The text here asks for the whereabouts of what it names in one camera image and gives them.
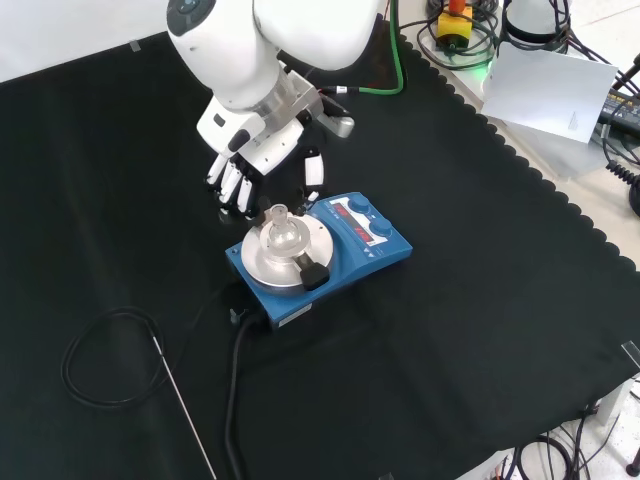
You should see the yellow emergency stop button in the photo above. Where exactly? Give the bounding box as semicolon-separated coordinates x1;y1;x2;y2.
435;0;475;52

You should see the pale paper board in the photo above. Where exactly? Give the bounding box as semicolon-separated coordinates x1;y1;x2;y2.
480;40;620;146

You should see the thick black power cable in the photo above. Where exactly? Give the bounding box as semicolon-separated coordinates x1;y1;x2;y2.
223;317;262;480

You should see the steel temperature probe rod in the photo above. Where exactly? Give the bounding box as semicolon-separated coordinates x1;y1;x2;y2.
151;338;218;480

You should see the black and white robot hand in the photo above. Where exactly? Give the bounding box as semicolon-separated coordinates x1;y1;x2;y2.
195;96;327;222

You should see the clear tape strip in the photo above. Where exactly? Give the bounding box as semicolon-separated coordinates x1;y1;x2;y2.
621;339;640;372

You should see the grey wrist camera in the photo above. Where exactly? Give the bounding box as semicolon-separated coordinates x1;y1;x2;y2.
317;97;357;139

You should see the black coiled cable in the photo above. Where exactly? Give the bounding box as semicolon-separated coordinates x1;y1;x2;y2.
604;160;640;217

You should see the black bench cloth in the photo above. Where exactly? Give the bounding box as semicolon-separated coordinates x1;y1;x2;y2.
0;12;640;480

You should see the clear round-bottom glass flask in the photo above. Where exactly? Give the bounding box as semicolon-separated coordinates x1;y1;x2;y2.
262;204;297;253

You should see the blue heater with steel plate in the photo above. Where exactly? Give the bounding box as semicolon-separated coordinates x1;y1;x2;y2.
224;190;415;336

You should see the thin black probe cable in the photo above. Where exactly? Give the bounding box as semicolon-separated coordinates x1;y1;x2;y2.
60;287;226;407

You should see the green cable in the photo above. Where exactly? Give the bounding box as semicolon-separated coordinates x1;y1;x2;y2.
344;0;406;97

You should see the white table leg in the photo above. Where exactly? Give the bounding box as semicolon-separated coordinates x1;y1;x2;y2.
596;377;634;427

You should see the black power adapter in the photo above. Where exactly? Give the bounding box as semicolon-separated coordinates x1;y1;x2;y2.
596;87;640;132

